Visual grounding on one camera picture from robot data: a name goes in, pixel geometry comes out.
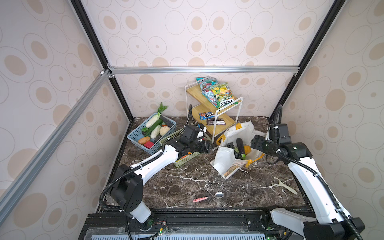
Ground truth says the white grocery bag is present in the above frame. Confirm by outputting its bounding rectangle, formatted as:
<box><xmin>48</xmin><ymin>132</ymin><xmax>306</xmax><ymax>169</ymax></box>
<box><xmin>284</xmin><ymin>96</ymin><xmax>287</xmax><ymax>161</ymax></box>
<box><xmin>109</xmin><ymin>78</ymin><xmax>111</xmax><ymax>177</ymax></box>
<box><xmin>211</xmin><ymin>121</ymin><xmax>266</xmax><ymax>180</ymax></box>

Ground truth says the dark purple eggplant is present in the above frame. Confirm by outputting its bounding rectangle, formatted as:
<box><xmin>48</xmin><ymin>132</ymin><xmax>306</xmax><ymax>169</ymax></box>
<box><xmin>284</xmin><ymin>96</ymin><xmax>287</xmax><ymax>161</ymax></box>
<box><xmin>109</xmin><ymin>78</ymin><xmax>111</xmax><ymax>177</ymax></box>
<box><xmin>236</xmin><ymin>138</ymin><xmax>246</xmax><ymax>160</ymax></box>

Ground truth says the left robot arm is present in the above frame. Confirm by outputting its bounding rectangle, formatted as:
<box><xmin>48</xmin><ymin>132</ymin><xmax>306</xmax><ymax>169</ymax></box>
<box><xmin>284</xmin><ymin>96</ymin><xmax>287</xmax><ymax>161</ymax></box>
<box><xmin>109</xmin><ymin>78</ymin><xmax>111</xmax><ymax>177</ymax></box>
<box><xmin>99</xmin><ymin>125</ymin><xmax>212</xmax><ymax>224</ymax></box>

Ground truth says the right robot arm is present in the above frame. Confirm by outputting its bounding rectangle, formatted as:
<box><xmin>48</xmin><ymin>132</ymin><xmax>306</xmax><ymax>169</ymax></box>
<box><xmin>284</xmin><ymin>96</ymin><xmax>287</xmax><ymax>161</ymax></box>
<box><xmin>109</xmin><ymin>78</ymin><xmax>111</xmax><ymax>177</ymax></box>
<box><xmin>251</xmin><ymin>124</ymin><xmax>365</xmax><ymax>240</ymax></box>

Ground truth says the green yellow candy bag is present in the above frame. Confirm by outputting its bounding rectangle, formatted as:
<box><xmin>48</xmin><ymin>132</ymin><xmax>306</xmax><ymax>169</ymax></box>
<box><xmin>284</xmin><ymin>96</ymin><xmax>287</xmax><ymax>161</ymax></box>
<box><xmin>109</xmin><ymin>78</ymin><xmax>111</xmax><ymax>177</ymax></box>
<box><xmin>210</xmin><ymin>83</ymin><xmax>235</xmax><ymax>109</ymax></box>

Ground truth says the colourful candy bag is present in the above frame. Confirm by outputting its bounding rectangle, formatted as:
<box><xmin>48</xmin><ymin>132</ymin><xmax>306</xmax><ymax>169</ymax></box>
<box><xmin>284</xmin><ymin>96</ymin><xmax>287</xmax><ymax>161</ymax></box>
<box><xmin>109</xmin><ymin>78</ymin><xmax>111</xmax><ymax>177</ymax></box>
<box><xmin>199</xmin><ymin>77</ymin><xmax>218</xmax><ymax>99</ymax></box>

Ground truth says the green plastic basket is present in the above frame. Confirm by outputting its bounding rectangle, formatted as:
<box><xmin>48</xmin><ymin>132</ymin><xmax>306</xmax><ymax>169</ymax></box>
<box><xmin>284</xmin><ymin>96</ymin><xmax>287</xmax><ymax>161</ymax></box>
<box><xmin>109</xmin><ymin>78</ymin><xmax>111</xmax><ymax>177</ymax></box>
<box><xmin>160</xmin><ymin>129</ymin><xmax>202</xmax><ymax>168</ymax></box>

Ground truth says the purple snack packet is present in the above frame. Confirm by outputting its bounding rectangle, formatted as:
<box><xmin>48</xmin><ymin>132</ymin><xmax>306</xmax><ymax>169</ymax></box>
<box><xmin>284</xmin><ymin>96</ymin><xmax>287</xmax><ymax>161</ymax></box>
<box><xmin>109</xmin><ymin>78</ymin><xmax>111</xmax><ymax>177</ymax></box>
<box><xmin>207</xmin><ymin>119</ymin><xmax>227</xmax><ymax>126</ymax></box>

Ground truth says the blue snack packet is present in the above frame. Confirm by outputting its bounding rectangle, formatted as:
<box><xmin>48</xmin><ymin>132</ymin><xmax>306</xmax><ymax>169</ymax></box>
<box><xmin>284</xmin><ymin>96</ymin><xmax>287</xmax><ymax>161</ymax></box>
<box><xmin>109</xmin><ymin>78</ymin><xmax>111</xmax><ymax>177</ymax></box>
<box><xmin>199</xmin><ymin>112</ymin><xmax>215</xmax><ymax>120</ymax></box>

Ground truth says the white pumpkin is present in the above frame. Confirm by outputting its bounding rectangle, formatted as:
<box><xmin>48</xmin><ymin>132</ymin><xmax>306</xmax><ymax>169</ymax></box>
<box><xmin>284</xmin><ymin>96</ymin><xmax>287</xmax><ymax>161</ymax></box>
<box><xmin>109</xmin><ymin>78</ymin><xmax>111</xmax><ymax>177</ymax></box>
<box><xmin>159</xmin><ymin>126</ymin><xmax>170</xmax><ymax>136</ymax></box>

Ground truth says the white wooden shelf rack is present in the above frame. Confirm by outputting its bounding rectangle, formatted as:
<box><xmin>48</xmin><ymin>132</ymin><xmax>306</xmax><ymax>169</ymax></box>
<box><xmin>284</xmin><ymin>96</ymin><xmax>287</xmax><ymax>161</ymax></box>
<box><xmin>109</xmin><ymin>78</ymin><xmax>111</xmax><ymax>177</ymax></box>
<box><xmin>185</xmin><ymin>81</ymin><xmax>244</xmax><ymax>145</ymax></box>

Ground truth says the white long vegetable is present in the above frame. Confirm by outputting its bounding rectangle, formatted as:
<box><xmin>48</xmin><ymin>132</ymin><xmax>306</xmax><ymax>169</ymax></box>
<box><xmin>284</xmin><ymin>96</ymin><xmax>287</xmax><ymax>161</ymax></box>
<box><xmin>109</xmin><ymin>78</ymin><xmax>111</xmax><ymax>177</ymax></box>
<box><xmin>150</xmin><ymin>125</ymin><xmax>162</xmax><ymax>139</ymax></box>

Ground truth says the cream vegetable peeler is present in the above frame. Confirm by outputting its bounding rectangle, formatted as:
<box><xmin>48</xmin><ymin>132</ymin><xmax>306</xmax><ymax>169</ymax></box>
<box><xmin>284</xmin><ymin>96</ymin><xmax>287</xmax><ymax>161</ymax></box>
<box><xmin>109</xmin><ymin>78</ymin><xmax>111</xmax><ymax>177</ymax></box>
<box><xmin>272</xmin><ymin>177</ymin><xmax>298</xmax><ymax>195</ymax></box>

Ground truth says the red bell pepper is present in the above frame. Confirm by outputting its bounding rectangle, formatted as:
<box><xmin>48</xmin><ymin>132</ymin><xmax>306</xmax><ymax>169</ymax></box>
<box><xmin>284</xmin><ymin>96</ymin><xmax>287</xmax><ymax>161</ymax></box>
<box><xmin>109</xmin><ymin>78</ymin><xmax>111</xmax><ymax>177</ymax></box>
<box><xmin>144</xmin><ymin>141</ymin><xmax>155</xmax><ymax>149</ymax></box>

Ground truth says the green cucumber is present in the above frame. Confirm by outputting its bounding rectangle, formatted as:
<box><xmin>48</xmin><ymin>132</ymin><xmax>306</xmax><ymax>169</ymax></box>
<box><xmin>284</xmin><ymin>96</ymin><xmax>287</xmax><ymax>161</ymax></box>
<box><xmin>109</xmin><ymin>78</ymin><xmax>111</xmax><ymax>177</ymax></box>
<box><xmin>144</xmin><ymin>119</ymin><xmax>163</xmax><ymax>137</ymax></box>

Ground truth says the brown bread roll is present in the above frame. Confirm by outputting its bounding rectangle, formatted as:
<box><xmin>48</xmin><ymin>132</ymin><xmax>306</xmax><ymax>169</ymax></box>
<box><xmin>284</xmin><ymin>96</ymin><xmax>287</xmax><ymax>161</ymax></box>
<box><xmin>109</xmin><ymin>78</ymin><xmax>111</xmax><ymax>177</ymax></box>
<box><xmin>138</xmin><ymin>137</ymin><xmax>151</xmax><ymax>145</ymax></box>

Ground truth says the blue plastic basket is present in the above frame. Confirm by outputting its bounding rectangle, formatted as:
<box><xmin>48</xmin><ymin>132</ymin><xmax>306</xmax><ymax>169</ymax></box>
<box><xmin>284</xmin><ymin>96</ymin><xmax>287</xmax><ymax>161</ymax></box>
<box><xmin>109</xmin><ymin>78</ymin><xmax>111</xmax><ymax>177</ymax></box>
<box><xmin>127</xmin><ymin>113</ymin><xmax>176</xmax><ymax>155</ymax></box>

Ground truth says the pink handled spoon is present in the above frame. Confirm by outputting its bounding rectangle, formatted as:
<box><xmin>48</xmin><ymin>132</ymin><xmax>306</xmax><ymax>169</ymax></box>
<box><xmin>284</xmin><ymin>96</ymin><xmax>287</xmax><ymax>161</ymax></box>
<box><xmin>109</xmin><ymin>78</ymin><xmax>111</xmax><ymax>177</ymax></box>
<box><xmin>193</xmin><ymin>192</ymin><xmax>224</xmax><ymax>203</ymax></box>

